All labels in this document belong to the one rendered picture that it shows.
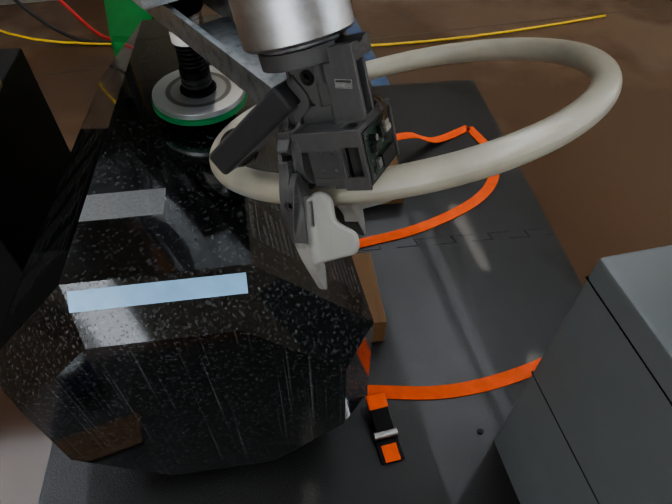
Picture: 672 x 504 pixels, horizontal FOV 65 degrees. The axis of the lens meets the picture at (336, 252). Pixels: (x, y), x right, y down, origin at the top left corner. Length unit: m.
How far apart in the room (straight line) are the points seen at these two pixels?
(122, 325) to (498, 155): 0.75
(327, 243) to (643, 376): 0.69
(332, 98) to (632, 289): 0.72
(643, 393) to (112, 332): 0.92
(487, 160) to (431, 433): 1.30
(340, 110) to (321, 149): 0.03
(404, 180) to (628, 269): 0.66
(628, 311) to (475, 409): 0.84
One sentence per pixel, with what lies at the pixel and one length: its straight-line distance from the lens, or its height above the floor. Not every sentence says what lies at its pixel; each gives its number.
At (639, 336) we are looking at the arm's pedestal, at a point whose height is 0.82.
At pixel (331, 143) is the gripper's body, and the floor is 1.31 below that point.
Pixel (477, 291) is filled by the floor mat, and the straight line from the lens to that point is 2.00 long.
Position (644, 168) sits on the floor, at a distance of 2.81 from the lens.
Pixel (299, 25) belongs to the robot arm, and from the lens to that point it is 0.40.
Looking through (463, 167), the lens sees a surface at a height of 1.27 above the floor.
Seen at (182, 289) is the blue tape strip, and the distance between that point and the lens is 0.99.
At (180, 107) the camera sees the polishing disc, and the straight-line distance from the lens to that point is 1.27.
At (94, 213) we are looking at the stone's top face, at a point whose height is 0.83.
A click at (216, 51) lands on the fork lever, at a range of 0.97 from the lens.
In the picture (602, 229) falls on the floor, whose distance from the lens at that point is 2.41.
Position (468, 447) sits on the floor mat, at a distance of 1.70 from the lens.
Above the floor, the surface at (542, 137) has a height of 1.29.
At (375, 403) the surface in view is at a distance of 1.66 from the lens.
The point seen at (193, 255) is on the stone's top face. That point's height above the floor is 0.83.
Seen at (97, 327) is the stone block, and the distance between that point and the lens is 1.04.
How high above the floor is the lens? 1.56
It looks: 49 degrees down
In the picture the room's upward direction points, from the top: straight up
